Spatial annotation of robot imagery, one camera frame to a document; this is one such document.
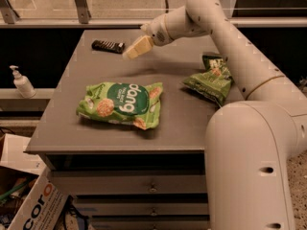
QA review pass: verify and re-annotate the white coro cardboard box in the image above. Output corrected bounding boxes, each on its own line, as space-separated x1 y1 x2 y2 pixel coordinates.
0 134 67 230

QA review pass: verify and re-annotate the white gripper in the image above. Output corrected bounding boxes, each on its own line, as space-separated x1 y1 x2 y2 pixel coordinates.
123 14 173 59

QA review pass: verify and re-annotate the low grey side ledge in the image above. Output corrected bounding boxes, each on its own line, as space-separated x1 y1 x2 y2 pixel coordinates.
0 88 55 111

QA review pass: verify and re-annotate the metal window railing frame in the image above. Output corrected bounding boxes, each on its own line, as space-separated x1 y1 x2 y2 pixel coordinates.
0 0 307 28

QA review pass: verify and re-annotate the green dang chips bag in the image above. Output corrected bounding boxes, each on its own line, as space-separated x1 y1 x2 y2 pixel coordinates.
76 82 163 130

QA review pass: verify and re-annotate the green crumpled snack bag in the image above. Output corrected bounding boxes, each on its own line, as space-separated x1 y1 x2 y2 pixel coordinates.
182 55 233 106

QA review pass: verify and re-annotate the white pump dispenser bottle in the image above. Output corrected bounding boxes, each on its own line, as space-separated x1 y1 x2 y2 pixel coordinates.
10 65 35 99

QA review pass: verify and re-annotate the grey drawer cabinet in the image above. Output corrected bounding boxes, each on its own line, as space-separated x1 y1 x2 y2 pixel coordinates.
27 30 218 230

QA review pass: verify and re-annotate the dark chocolate rxbar wrapper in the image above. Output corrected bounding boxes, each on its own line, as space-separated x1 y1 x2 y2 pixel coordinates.
91 40 125 54

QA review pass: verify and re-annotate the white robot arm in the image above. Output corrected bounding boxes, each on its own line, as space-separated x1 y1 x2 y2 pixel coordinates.
124 0 307 230

